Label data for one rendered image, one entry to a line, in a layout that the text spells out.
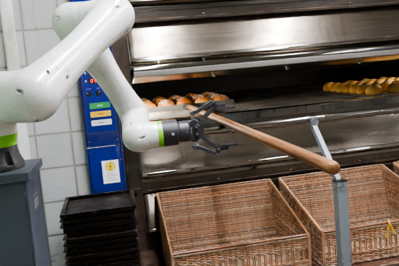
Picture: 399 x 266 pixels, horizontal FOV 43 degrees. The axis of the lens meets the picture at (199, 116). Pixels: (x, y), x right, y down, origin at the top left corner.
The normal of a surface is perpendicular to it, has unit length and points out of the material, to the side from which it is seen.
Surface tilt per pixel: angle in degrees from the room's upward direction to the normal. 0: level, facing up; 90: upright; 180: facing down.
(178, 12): 90
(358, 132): 70
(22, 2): 90
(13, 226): 90
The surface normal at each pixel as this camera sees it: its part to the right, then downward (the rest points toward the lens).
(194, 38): 0.15, -0.25
